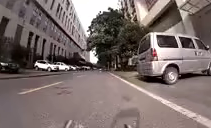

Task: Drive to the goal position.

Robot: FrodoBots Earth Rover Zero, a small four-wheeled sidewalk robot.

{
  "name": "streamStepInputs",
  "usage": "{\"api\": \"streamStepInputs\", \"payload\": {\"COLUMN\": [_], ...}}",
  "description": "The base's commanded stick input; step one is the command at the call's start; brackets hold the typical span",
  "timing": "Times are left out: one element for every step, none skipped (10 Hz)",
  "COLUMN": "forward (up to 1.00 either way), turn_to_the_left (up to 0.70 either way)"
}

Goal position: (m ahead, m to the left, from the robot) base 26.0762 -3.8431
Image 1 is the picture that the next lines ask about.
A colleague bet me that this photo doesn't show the row of parked cars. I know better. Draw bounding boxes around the row of parked cars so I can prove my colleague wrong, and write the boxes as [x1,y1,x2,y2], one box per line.
[68,64,95,72]

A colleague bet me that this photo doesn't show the row of green trees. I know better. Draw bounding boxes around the row of green trees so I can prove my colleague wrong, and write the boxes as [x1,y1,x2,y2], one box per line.
[86,7,149,71]

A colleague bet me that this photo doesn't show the grey asphalt road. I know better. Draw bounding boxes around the grey asphalt road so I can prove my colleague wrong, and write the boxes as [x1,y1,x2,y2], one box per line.
[0,69,211,128]

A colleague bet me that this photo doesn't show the white car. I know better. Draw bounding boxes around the white car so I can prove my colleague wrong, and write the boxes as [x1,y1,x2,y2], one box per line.
[33,59,60,73]
[54,61,71,72]

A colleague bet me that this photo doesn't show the long grey building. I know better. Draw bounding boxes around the long grey building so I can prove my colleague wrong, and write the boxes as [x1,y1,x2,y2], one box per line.
[0,0,91,70]

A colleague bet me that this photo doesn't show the silver van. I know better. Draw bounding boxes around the silver van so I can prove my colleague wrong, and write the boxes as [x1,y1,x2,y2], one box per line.
[136,31,211,85]

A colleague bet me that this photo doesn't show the pale concrete building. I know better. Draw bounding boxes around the pale concrete building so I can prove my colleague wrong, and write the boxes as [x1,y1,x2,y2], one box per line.
[119,0,211,62]

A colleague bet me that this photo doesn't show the grey pavement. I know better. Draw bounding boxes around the grey pavement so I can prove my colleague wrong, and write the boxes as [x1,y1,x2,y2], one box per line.
[0,68,75,81]

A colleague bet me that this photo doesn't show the grey paved parking strip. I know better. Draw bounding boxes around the grey paved parking strip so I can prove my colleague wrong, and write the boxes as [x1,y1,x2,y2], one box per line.
[112,70,211,123]

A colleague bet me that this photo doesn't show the dark bushes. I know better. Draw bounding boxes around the dark bushes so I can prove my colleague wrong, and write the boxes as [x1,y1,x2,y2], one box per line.
[0,35,31,68]

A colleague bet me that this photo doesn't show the dark car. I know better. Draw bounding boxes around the dark car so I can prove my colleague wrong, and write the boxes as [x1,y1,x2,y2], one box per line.
[0,59,21,74]

